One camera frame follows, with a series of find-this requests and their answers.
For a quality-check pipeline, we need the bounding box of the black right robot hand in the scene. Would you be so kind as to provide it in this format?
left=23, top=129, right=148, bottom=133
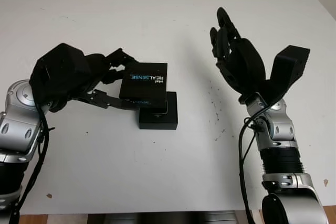
left=209, top=6, right=267, bottom=96

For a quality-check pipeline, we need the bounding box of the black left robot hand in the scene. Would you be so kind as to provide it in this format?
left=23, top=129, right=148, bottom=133
left=48, top=48, right=142, bottom=112

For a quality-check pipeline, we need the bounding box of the black RealSense box lid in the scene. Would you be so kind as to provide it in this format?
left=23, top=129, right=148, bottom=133
left=119, top=62, right=169, bottom=109

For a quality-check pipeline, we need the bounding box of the dark robot torso panel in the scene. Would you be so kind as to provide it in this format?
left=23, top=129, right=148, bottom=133
left=88, top=210, right=247, bottom=224

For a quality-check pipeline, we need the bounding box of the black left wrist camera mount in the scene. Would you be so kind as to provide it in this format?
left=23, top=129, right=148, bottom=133
left=30, top=42, right=92, bottom=104

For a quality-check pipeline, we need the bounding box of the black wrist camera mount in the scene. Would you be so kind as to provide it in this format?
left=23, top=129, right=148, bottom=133
left=30, top=42, right=92, bottom=104
left=265, top=45, right=311, bottom=104

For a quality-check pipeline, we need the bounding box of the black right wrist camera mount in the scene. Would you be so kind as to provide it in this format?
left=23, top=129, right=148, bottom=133
left=265, top=45, right=311, bottom=104

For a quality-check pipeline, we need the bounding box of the black camera box base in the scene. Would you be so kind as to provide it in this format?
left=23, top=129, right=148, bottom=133
left=138, top=91, right=179, bottom=130

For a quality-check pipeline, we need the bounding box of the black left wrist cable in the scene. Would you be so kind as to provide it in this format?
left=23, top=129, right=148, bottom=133
left=10, top=103, right=56, bottom=224

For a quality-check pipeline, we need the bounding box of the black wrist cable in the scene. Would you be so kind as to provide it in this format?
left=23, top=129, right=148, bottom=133
left=237, top=105, right=266, bottom=224
left=10, top=103, right=56, bottom=224

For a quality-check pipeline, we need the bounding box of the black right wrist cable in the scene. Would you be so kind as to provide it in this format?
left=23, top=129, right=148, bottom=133
left=237, top=105, right=266, bottom=224

